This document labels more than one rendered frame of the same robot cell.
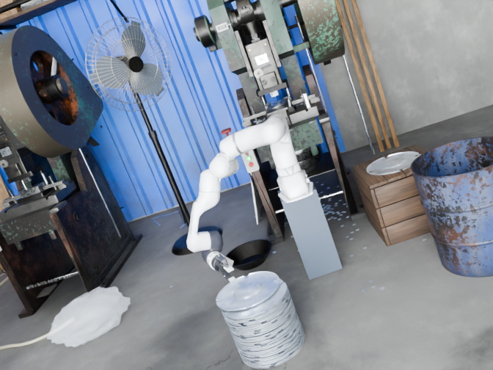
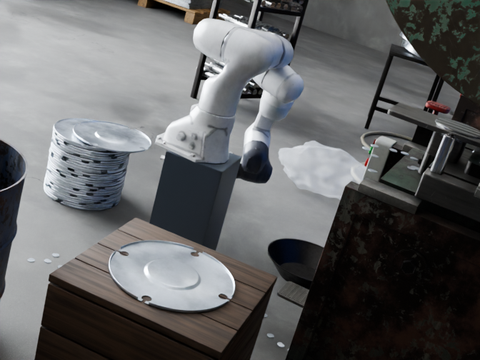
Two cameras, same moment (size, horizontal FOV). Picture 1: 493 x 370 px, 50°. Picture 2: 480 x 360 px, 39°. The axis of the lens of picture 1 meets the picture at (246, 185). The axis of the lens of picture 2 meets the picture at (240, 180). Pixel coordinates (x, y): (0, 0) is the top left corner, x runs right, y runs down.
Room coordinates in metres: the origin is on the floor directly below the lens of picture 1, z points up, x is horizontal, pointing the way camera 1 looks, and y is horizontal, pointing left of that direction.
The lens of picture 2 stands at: (2.97, -2.09, 1.14)
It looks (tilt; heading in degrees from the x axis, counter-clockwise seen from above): 21 degrees down; 101
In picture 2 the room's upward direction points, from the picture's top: 16 degrees clockwise
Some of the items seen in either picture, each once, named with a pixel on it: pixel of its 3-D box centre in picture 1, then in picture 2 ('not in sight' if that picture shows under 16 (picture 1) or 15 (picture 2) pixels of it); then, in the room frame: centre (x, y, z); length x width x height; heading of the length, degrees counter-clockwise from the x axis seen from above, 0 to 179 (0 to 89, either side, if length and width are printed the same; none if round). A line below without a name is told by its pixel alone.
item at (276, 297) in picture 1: (254, 297); (93, 133); (1.98, 0.14, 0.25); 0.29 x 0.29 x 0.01
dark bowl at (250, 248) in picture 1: (249, 257); (305, 267); (2.88, 0.13, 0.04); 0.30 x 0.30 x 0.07
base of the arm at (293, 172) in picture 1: (293, 179); (198, 127); (2.46, -0.22, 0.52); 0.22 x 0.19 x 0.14; 177
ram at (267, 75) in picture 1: (263, 62); not in sight; (3.23, -0.36, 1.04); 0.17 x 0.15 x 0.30; 170
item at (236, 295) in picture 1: (247, 290); (112, 136); (2.05, 0.15, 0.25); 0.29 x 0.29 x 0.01
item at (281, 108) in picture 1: (280, 117); (431, 145); (3.10, -0.33, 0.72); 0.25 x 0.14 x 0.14; 170
